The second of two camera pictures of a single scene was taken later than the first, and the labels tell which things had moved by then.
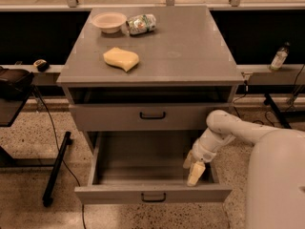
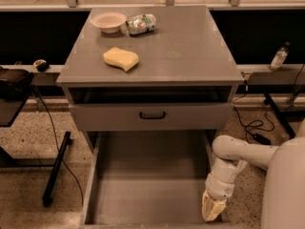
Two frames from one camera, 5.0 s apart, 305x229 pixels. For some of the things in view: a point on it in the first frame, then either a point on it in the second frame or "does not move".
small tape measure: x=41 y=65 does not move
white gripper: x=202 y=153 to x=218 y=187
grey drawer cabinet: x=147 y=70 does not move
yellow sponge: x=121 y=58 does not move
